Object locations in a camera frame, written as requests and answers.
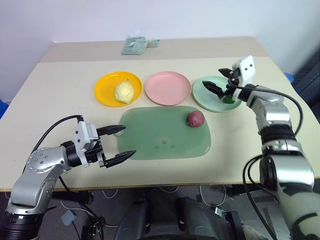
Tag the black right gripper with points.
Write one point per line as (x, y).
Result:
(234, 80)

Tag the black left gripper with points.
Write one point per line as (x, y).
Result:
(93, 155)

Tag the small green item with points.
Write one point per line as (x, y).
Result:
(228, 100)

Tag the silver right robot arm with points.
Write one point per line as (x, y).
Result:
(275, 110)

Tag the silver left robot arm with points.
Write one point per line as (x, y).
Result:
(37, 172)

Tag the light green plate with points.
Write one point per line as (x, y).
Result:
(205, 98)

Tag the pink plate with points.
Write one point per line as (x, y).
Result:
(167, 87)

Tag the yellow plate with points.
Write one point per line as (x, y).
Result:
(105, 87)

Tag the green rectangular tray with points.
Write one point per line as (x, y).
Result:
(160, 135)

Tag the dark red round fruit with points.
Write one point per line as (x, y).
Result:
(195, 119)

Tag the yellow pear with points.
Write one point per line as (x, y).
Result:
(124, 92)

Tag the small blue object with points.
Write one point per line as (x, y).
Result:
(290, 76)

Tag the small pale green object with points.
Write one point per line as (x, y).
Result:
(153, 43)

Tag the dark rounded shape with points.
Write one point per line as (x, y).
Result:
(135, 220)
(197, 220)

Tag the grey power adapter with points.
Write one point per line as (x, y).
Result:
(68, 217)

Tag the dark ribbed object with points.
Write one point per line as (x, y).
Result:
(308, 77)

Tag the clear bag of green items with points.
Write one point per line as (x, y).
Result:
(133, 46)

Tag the blue crate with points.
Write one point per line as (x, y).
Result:
(3, 108)

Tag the black box with clip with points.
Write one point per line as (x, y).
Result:
(232, 222)

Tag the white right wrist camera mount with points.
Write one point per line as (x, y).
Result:
(246, 68)

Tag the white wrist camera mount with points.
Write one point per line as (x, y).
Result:
(82, 132)
(246, 68)

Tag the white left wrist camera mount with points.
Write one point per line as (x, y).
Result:
(82, 132)

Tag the black table frame bar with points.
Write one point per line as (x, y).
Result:
(240, 190)
(72, 196)

